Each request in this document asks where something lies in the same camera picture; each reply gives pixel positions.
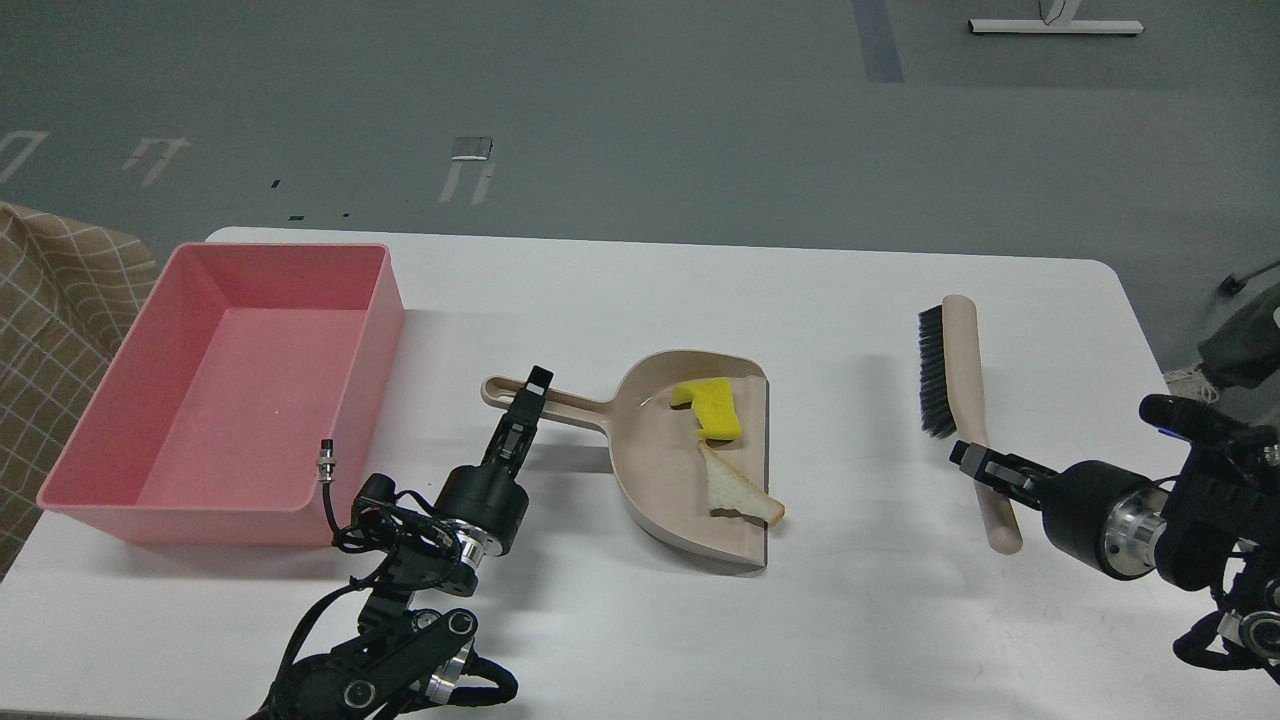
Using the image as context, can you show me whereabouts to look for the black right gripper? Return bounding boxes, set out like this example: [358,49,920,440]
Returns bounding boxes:
[948,439,1161,582]

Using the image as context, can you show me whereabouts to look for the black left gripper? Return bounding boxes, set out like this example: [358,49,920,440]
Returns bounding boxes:
[435,366,554,556]

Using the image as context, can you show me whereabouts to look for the beige hand brush black bristles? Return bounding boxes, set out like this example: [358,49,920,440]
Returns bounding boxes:
[918,293,1023,555]

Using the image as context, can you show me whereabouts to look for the beige plastic dustpan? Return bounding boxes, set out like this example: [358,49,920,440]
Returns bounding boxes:
[541,348,769,574]

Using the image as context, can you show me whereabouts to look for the yellow green sponge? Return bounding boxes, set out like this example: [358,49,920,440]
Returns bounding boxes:
[669,375,742,442]

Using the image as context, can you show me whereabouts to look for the white bread slice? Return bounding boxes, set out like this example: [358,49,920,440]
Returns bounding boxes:
[698,441,786,527]

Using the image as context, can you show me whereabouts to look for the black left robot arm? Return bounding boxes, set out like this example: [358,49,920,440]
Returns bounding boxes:
[257,366,553,719]

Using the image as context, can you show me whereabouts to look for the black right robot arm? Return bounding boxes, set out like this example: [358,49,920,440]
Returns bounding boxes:
[948,395,1279,678]

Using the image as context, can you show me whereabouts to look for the pink plastic bin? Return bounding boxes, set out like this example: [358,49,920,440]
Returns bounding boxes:
[37,242,404,547]

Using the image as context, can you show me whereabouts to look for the person in grey clothes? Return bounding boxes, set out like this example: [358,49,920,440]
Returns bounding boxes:
[1164,284,1279,404]

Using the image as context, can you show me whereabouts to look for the silver floor plate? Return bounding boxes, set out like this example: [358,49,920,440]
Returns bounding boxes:
[451,136,494,163]

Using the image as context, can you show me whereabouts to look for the white stand base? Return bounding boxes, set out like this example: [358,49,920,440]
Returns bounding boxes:
[968,1,1146,37]

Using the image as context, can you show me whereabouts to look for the beige checkered cloth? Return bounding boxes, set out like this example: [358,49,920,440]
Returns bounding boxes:
[1,202,157,571]

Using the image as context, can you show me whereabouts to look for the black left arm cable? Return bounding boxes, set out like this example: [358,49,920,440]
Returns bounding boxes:
[265,438,466,701]

